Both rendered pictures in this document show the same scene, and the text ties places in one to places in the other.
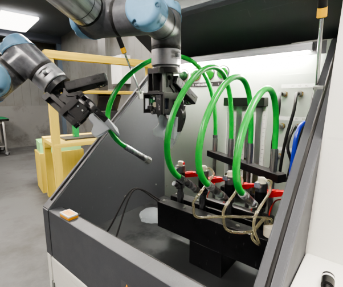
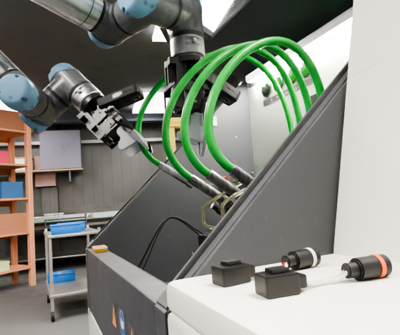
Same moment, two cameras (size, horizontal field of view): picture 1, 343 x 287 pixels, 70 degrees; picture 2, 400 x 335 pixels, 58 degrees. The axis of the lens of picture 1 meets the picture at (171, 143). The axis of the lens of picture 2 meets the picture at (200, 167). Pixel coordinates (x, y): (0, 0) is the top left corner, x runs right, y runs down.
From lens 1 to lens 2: 0.41 m
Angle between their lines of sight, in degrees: 30
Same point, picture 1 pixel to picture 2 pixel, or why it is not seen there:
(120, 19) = (119, 14)
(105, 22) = (109, 22)
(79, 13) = (79, 16)
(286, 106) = not seen: hidden behind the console
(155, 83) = (171, 77)
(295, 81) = not seen: hidden behind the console
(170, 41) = (183, 27)
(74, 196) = (119, 238)
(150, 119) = (228, 152)
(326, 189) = (351, 149)
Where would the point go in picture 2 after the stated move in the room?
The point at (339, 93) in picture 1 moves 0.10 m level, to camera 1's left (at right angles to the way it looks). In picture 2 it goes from (359, 13) to (287, 32)
